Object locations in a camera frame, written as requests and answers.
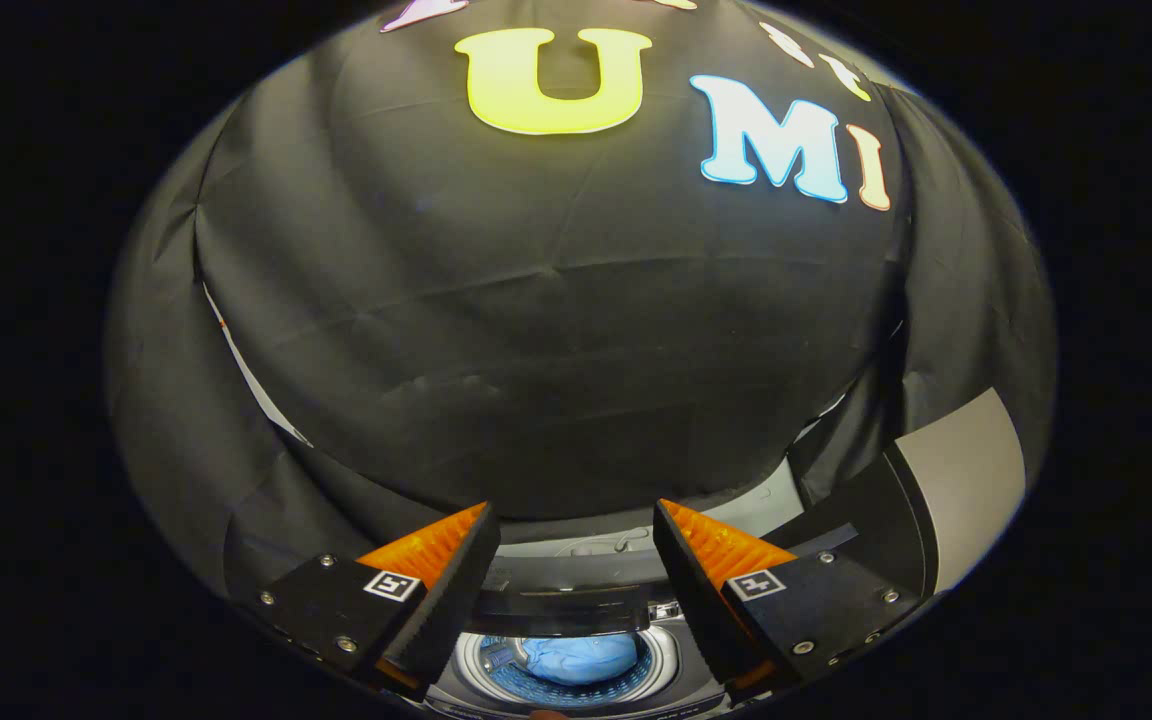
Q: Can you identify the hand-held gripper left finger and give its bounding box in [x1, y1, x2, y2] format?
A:
[236, 502, 503, 703]

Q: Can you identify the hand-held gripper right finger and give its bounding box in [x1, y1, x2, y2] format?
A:
[652, 499, 927, 705]

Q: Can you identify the dark grey washing machine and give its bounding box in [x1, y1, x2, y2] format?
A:
[426, 625, 737, 720]

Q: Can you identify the light blue polo shirt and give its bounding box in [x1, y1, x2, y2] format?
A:
[519, 633, 640, 687]

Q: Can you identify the black backdrop cloth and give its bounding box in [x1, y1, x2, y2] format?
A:
[104, 0, 1057, 601]

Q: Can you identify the beige cabinet with dark top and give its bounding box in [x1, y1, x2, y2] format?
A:
[786, 388, 1029, 601]

